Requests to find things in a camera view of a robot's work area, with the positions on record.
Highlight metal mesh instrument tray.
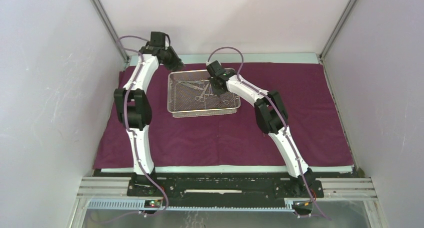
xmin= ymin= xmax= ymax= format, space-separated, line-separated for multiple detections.
xmin=167 ymin=70 xmax=241 ymax=118

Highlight magenta surgical wrap cloth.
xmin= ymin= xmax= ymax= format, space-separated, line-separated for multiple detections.
xmin=92 ymin=62 xmax=354 ymax=169

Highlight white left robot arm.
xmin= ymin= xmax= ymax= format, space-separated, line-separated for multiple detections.
xmin=113 ymin=31 xmax=185 ymax=196

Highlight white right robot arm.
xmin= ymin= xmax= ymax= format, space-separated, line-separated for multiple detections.
xmin=206 ymin=61 xmax=316 ymax=197

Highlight steel surgical forceps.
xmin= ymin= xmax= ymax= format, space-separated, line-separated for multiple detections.
xmin=177 ymin=80 xmax=207 ymax=91

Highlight steel surgical scissors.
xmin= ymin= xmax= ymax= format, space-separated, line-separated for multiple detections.
xmin=188 ymin=84 xmax=214 ymax=103

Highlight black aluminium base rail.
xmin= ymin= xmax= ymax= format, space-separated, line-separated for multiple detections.
xmin=69 ymin=175 xmax=385 ymax=218

